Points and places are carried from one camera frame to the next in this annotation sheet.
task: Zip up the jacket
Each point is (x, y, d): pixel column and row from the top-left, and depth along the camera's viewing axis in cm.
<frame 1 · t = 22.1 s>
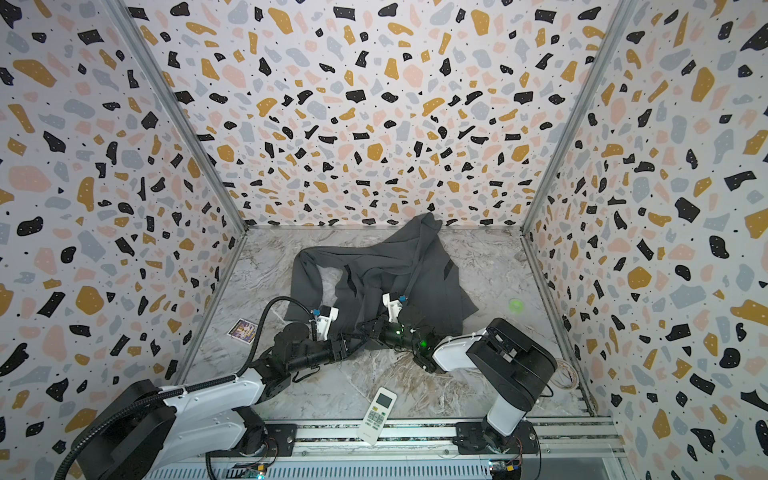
left hand: (363, 340, 77), fingers open
right hand: (350, 324, 79), fingers closed
dark grey zip jacket: (413, 263, 105), point 7 cm above the table
small colourful card: (243, 330, 94), point 2 cm above the table

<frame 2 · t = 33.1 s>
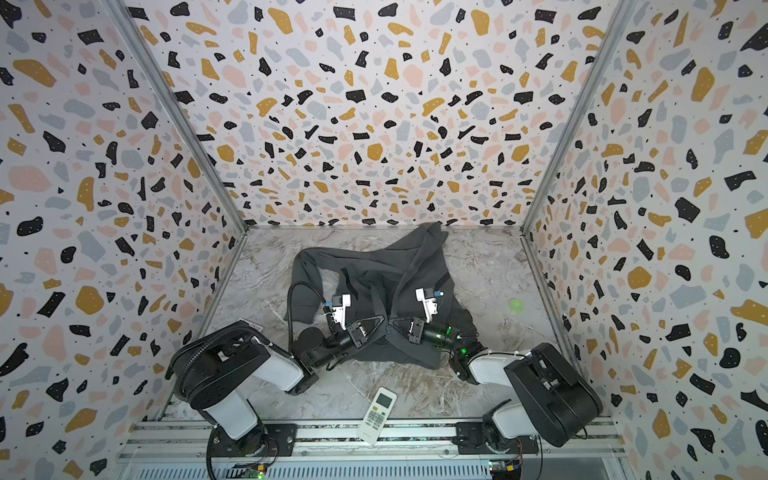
left hand: (383, 319, 76), fingers closed
right hand: (385, 322, 76), fingers closed
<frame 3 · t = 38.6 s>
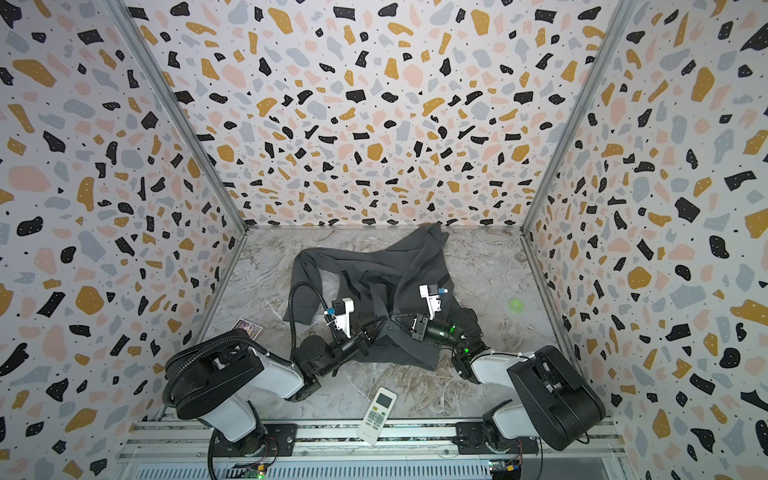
left hand: (385, 318, 74), fingers closed
right hand: (388, 318, 75), fingers closed
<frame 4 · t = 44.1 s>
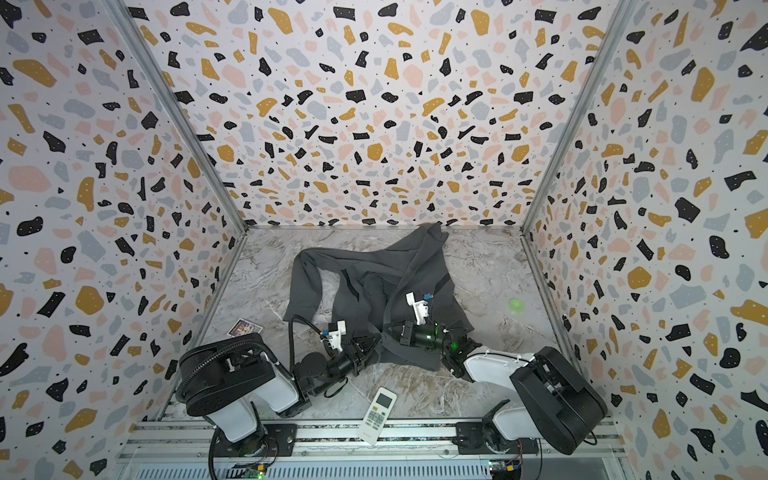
left hand: (382, 339, 76), fingers open
right hand: (379, 327, 78), fingers closed
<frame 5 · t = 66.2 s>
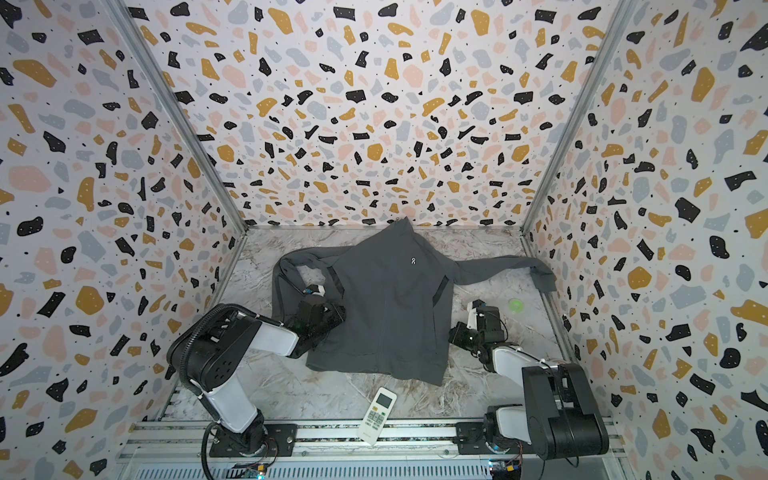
left hand: (347, 303, 96), fingers closed
right hand: (446, 325, 92), fingers closed
dark grey zip jacket: (396, 293, 101), point 3 cm above the table
